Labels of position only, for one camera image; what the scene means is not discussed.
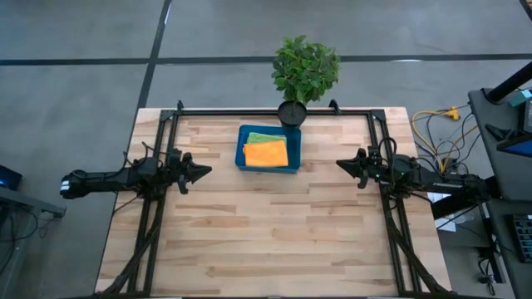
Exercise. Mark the dark grey desk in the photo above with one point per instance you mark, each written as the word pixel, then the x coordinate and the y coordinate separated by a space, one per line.
pixel 500 249
pixel 511 178

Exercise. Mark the orange microfiber towel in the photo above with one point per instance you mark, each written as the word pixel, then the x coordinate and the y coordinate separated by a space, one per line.
pixel 266 153

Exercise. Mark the grey side table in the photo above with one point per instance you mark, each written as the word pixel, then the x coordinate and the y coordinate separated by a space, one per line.
pixel 25 199

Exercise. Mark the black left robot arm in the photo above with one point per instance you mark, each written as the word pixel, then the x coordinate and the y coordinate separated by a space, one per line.
pixel 104 178

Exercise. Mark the black pole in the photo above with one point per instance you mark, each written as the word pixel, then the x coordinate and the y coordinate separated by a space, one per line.
pixel 509 83

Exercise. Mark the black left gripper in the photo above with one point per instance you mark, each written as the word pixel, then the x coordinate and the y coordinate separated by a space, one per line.
pixel 176 168

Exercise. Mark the black keyboard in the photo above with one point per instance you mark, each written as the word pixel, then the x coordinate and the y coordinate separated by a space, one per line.
pixel 523 236

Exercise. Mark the green microfiber towel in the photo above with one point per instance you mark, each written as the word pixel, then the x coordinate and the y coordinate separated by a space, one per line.
pixel 264 137

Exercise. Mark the small teal box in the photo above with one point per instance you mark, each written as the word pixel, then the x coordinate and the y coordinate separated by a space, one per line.
pixel 521 97

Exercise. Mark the teal plastic bin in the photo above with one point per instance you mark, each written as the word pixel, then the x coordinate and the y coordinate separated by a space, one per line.
pixel 294 153

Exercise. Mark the black device with blue light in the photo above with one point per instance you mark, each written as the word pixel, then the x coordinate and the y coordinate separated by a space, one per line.
pixel 10 176

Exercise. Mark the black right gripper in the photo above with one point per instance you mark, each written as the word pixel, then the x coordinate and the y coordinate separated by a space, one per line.
pixel 370 166

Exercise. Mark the tablet with blue screen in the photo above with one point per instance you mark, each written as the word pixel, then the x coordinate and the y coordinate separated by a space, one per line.
pixel 521 148

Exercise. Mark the green potted plant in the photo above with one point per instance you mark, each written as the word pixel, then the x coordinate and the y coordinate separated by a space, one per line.
pixel 305 68

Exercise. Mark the black aluminium table frame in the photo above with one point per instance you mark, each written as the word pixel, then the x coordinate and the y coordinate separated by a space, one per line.
pixel 249 112

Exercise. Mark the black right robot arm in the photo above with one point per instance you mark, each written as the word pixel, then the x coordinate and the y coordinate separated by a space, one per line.
pixel 436 176

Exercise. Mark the black wedge-shaped device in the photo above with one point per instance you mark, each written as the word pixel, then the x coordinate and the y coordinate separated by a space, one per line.
pixel 494 132

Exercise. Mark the black desk leg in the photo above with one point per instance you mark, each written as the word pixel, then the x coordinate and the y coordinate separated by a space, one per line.
pixel 457 205

